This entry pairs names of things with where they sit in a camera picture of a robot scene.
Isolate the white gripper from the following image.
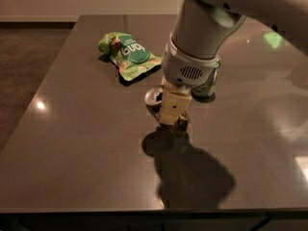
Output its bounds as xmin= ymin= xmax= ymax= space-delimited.
xmin=159 ymin=34 xmax=220 ymax=125

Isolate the orange soda can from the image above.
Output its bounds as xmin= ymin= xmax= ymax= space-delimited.
xmin=144 ymin=85 xmax=190 ymax=136

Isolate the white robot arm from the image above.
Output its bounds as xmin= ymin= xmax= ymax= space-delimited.
xmin=159 ymin=0 xmax=308 ymax=125

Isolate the green soda can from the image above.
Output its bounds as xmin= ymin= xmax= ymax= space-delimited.
xmin=192 ymin=63 xmax=220 ymax=98

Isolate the green chip bag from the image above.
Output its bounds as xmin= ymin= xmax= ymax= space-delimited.
xmin=98 ymin=32 xmax=162 ymax=82

